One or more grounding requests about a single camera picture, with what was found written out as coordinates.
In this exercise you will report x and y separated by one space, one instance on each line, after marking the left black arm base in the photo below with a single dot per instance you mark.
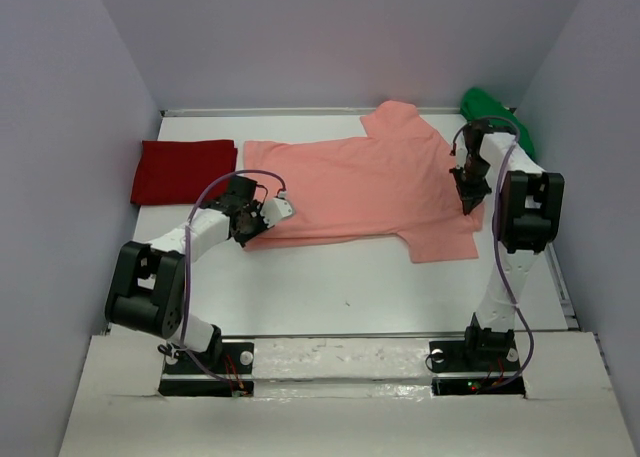
229 377

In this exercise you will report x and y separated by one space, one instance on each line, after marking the folded red t-shirt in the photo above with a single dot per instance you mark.
175 173

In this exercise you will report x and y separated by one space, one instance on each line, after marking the white foam strip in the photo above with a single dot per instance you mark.
305 359

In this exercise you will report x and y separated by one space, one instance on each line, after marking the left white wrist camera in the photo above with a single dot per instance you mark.
275 211

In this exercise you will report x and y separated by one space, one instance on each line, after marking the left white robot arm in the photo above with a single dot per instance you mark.
147 291

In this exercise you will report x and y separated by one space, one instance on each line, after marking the pink t-shirt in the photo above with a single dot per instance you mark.
393 180

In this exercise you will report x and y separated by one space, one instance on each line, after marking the back aluminium rail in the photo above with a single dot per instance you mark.
265 112

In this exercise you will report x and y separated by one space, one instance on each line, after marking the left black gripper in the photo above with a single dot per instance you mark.
254 208

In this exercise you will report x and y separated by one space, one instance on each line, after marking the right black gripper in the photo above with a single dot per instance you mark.
471 196

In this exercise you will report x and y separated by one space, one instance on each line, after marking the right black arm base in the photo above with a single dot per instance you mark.
458 371

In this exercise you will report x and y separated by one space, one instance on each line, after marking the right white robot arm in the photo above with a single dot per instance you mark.
526 216

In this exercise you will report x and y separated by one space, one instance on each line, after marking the green t-shirt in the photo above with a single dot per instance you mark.
477 103

